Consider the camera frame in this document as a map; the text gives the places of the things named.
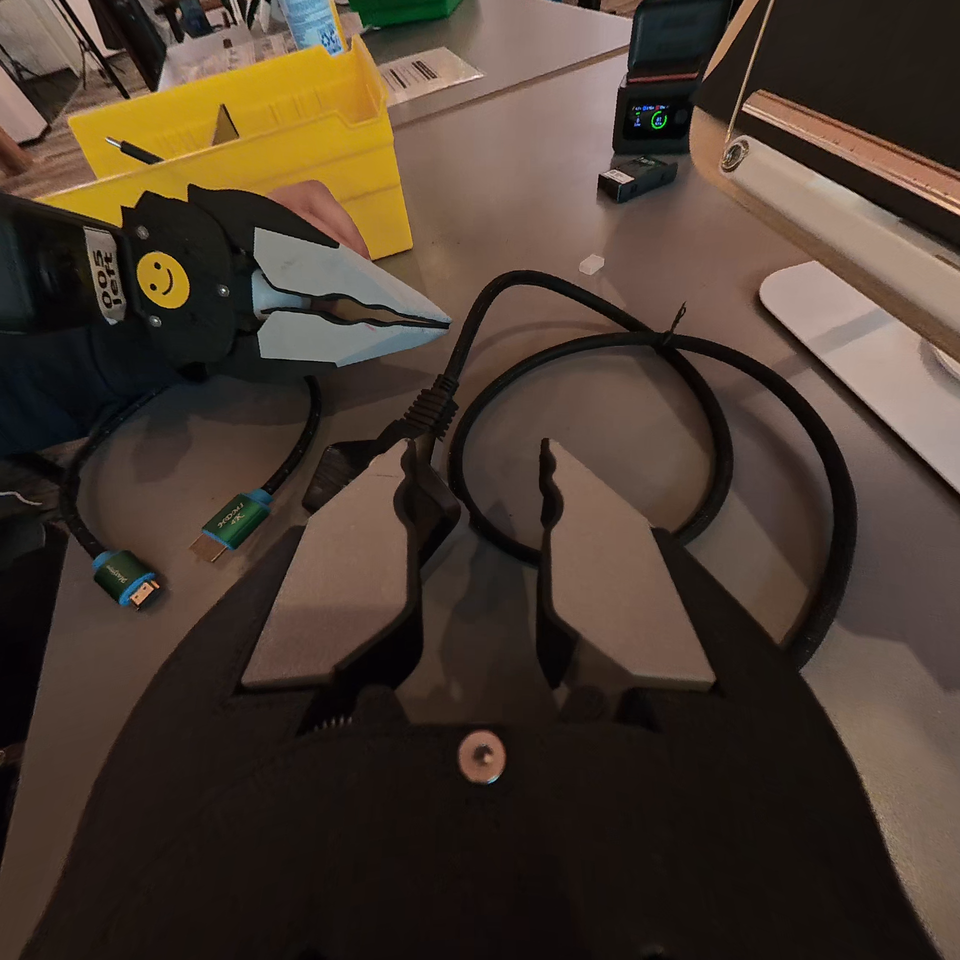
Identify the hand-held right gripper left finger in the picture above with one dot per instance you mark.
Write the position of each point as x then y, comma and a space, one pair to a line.
337, 592

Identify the small black battery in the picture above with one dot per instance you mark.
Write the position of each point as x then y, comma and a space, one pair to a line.
637, 180

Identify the blue white wipes canister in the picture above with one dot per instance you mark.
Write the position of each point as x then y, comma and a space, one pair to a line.
315, 26

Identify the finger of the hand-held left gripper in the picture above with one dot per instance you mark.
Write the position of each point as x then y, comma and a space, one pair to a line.
337, 277
337, 341

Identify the metal hdmi port hub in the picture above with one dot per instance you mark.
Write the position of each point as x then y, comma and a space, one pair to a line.
431, 409

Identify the yellow plastic bin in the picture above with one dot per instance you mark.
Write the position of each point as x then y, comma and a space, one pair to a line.
300, 135

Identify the small clear plastic piece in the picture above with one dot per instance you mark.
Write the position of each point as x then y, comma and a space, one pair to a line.
591, 263

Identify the person's left forearm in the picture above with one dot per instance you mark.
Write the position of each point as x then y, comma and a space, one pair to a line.
60, 390

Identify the person's left hand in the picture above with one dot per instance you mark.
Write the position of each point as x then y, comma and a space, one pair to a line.
322, 210

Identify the black board on white stand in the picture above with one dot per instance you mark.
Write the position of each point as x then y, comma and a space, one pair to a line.
862, 225

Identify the printed sheet in plastic sleeve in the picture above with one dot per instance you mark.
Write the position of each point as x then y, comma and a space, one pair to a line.
225, 64

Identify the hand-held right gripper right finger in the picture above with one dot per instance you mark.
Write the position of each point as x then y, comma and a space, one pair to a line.
622, 592

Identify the black charging case with display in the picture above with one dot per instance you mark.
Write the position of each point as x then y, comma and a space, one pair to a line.
660, 75

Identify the green plastic bin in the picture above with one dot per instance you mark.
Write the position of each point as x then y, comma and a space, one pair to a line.
405, 7

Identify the person's black trouser leg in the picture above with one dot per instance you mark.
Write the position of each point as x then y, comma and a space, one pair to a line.
22, 637

